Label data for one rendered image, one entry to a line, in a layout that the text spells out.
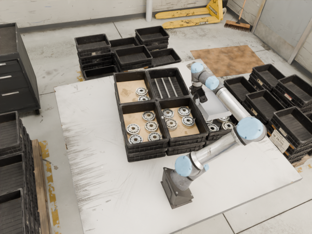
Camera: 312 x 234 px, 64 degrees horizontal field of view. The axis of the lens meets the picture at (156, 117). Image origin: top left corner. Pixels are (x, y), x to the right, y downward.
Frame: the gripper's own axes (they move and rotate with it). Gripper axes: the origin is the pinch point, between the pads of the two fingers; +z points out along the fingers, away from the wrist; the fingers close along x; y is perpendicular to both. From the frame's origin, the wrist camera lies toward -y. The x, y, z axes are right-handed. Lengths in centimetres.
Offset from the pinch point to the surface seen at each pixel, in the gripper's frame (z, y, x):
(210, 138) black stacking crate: 24.5, -16.0, 0.3
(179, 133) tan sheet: 21.7, -1.4, 18.4
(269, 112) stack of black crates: 97, 15, -99
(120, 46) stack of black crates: 70, 195, 8
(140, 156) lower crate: 20, -5, 53
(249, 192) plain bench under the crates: 41, -59, -4
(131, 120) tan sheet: 15, 24, 47
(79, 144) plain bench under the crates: 17, 27, 91
